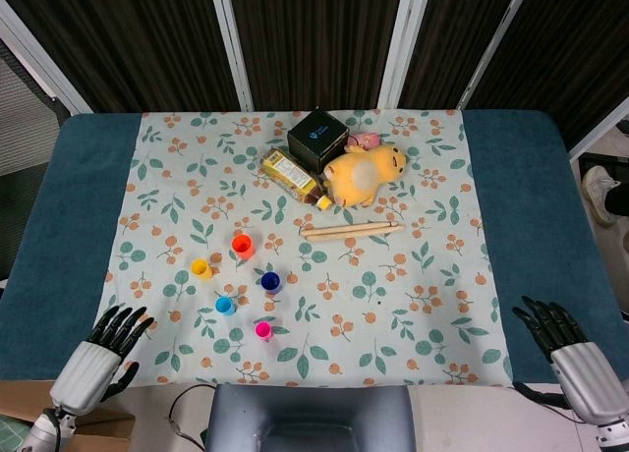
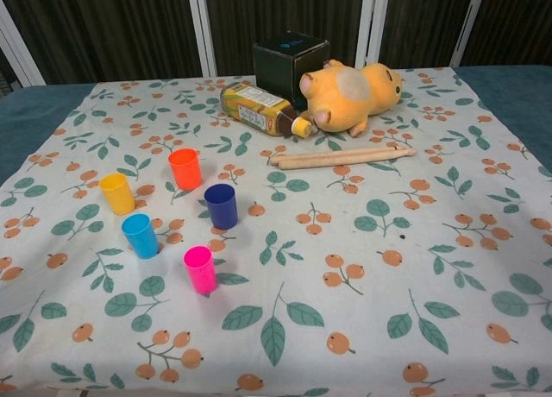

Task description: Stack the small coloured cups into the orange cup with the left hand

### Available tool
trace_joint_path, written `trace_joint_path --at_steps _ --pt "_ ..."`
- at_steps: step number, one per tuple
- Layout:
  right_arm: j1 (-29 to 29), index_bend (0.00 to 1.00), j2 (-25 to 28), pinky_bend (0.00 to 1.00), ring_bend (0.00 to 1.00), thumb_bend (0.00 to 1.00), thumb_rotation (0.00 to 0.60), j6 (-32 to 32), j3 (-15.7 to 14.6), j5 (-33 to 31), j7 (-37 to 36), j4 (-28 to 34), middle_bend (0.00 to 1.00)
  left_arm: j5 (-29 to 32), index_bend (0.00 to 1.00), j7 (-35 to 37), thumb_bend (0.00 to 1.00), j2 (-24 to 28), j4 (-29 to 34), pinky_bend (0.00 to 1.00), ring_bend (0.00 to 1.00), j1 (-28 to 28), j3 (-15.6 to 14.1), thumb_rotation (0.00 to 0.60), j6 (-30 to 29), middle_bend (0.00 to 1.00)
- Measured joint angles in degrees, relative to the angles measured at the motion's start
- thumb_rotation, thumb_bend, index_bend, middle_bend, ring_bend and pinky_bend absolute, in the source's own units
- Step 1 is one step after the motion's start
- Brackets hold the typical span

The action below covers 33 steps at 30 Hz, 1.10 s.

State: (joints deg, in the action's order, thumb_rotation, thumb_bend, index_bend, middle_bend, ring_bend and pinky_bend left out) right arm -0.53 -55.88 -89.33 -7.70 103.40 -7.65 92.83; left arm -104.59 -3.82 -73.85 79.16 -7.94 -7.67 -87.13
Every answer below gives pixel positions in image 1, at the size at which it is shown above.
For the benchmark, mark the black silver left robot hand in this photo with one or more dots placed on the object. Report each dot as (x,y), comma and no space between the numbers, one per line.
(91,368)

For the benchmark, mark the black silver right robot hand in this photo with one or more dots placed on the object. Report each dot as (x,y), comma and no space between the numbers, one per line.
(585,373)

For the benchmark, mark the light blue plastic cup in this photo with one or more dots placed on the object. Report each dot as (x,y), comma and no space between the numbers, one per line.
(224,305)

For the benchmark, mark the yellow plastic cup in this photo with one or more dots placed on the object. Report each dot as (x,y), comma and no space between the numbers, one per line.
(200,268)

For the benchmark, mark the pink plastic cup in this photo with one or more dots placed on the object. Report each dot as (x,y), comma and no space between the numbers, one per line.
(263,330)

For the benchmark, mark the dark blue plastic cup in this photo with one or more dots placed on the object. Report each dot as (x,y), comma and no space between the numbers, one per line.
(270,281)

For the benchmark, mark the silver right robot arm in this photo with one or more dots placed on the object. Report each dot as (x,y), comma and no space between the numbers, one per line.
(611,437)

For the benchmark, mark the brown cardboard box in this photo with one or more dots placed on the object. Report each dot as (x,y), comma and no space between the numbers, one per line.
(105,430)

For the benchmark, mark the blue table cover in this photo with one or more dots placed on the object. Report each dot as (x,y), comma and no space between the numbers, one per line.
(59,201)

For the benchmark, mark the white sneaker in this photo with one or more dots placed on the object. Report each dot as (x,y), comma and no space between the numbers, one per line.
(597,191)

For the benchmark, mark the orange plastic cup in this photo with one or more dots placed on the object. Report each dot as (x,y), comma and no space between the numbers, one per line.
(242,244)

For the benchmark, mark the grey robot torso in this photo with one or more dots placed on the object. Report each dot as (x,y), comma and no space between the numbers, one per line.
(309,417)

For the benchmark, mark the floral print tablecloth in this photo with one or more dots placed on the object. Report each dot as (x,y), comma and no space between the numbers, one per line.
(344,285)

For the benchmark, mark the wooden drumstick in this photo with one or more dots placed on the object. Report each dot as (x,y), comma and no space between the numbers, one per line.
(354,234)
(344,227)

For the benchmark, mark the tea bottle yellow label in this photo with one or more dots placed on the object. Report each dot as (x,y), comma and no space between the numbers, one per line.
(290,174)

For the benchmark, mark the yellow hamster plush toy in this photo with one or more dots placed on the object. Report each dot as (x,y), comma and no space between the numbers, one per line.
(363,174)

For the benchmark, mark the small pink toy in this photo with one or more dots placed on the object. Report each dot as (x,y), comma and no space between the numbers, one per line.
(366,138)

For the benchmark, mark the black cardboard box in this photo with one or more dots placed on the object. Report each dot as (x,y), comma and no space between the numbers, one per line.
(314,137)

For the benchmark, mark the dark folding screen white frame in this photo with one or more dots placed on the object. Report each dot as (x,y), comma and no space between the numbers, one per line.
(314,39)

